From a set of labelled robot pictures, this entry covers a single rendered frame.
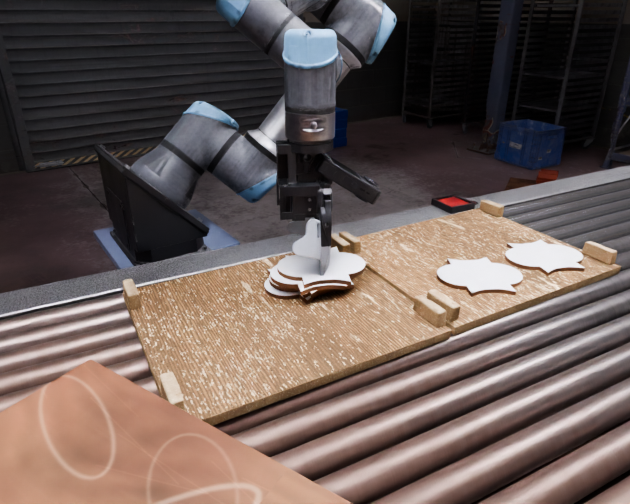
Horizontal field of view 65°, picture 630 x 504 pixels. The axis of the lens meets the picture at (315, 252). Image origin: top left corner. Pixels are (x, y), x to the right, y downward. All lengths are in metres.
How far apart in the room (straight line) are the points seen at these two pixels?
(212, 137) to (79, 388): 0.75
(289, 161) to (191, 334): 0.29
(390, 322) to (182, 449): 0.42
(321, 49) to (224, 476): 0.54
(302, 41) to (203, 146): 0.51
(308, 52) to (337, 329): 0.39
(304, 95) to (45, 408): 0.49
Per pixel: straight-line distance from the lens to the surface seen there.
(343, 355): 0.70
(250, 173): 1.15
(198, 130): 1.17
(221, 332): 0.75
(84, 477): 0.45
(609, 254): 1.07
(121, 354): 0.78
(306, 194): 0.76
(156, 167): 1.17
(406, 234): 1.07
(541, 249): 1.06
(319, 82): 0.73
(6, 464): 0.49
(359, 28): 1.17
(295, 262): 0.84
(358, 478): 0.57
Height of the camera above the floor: 1.36
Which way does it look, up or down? 26 degrees down
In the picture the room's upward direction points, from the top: straight up
